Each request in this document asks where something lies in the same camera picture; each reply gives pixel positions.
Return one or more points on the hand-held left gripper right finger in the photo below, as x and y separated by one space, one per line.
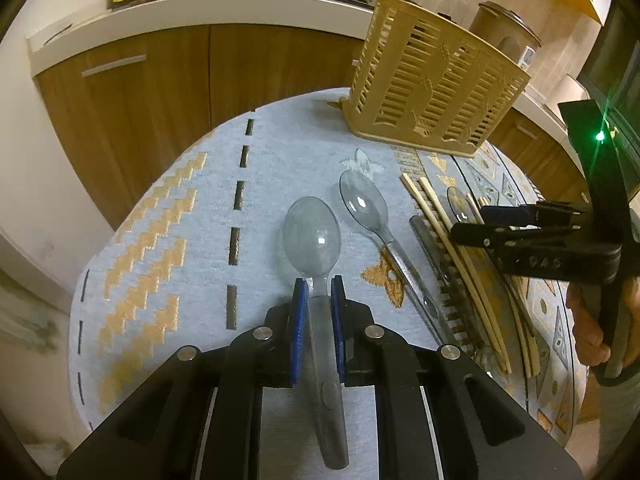
337 330

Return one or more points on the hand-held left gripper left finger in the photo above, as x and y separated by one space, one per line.
298 330

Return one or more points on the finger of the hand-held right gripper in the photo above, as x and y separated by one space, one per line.
525 214
500 237

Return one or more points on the clear plastic spoon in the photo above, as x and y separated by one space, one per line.
310 240
457 202
362 202

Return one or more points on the tan plastic utensil basket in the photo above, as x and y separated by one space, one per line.
430 85

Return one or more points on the person's right hand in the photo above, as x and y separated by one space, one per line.
587 330

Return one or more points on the patterned blue tablecloth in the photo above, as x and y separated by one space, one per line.
200 260

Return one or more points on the person's grey clothing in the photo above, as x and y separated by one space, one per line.
620 420

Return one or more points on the brown rice cooker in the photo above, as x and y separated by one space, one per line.
505 30

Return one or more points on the plain wooden cabinet door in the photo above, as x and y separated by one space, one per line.
280 75

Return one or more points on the white kitchen countertop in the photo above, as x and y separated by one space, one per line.
200 15

